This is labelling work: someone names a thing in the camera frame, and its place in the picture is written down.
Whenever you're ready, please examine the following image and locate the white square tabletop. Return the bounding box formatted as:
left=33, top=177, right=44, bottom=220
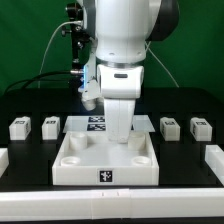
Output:
left=52, top=131, right=159, bottom=186

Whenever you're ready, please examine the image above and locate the white left fence bar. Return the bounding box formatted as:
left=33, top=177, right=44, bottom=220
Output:
left=0, top=148, right=9, bottom=177

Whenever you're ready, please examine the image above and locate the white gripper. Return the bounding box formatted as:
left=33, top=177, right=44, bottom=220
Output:
left=97, top=65, right=144, bottom=143

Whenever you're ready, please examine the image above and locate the white fence bar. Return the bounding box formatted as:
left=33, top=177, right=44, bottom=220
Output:
left=0, top=148, right=9, bottom=177
left=205, top=145, right=224, bottom=186
left=0, top=188, right=224, bottom=221

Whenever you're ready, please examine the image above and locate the black camera on stand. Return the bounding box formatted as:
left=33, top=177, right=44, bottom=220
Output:
left=61, top=3, right=89, bottom=76

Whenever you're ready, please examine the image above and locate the white front fence bar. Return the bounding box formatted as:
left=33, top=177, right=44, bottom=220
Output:
left=0, top=188, right=224, bottom=221

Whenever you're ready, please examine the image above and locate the white sheet with markers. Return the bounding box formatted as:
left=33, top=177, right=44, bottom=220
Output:
left=63, top=115, right=155, bottom=133

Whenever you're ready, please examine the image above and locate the white cable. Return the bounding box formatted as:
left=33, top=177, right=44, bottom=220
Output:
left=37, top=20, right=84, bottom=89

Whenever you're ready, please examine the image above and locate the white right fence bar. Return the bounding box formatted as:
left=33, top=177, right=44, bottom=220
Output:
left=205, top=145, right=224, bottom=186

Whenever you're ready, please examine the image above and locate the black cable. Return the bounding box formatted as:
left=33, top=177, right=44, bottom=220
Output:
left=3, top=70, right=83, bottom=96

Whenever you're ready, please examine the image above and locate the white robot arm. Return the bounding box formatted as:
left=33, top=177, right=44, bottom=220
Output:
left=77, top=0, right=179, bottom=143

